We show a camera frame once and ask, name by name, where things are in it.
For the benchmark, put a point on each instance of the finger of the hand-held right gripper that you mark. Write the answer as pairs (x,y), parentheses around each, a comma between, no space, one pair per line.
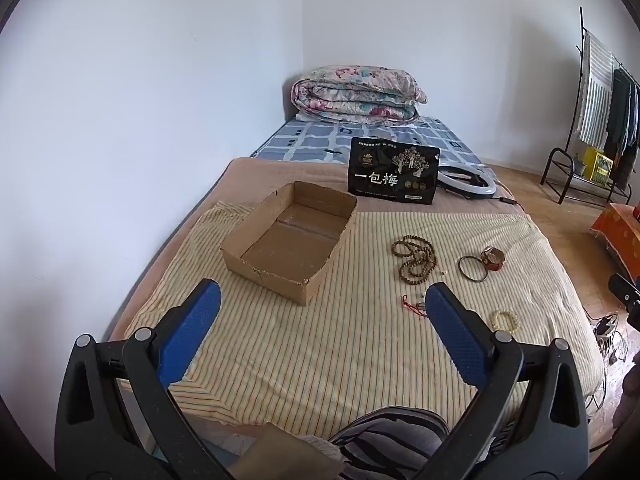
(622,287)

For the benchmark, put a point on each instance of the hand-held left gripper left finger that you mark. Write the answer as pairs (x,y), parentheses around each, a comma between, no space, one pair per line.
(195,325)

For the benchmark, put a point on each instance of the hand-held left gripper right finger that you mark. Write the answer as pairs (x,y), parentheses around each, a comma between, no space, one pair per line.
(452,330)

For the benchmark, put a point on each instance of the cardboard box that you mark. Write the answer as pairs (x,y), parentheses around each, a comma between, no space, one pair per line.
(280,240)

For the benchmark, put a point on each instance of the thin metal bangle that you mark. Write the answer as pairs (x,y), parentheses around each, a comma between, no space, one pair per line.
(459,266)

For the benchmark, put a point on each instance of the yellow striped cloth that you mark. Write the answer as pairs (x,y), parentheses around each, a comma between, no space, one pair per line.
(360,350)

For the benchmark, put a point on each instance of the yellow box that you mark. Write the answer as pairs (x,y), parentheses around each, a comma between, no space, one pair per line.
(597,165)

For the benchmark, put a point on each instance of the flat brown cardboard piece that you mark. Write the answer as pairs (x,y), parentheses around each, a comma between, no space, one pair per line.
(285,452)

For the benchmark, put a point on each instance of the brown blanket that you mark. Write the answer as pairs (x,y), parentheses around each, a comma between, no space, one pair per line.
(260,172)

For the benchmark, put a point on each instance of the black snack packet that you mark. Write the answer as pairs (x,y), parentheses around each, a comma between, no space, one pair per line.
(390,175)

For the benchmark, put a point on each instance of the dark hanging clothes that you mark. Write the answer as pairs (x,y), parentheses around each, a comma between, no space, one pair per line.
(620,120)

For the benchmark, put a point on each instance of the striped hanging towel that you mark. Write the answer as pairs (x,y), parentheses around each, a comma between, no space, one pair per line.
(597,90)

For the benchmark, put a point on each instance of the blue checked bedsheet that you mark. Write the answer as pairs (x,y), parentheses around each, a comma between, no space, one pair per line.
(310,140)

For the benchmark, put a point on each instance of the black metal clothes rack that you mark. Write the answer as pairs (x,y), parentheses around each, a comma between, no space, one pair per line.
(581,60)

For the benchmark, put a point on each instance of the folded floral quilt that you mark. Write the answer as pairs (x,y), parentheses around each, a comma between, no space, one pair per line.
(350,92)

